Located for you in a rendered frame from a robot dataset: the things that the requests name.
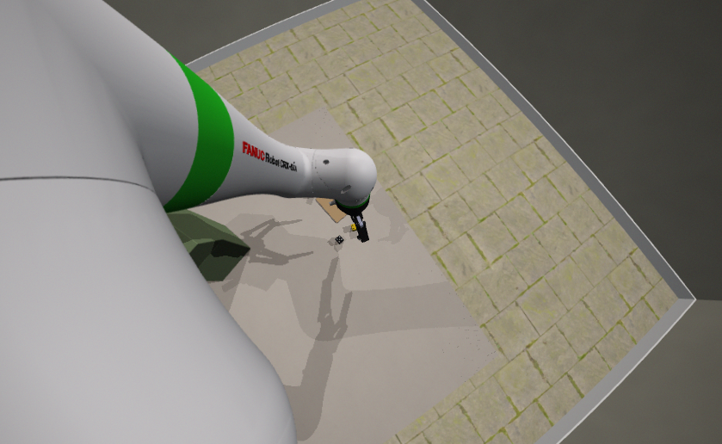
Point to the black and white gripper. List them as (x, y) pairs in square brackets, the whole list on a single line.
[(362, 230)]

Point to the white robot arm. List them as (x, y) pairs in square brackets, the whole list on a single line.
[(109, 333)]

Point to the tan square mat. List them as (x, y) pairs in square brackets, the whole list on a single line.
[(333, 211)]

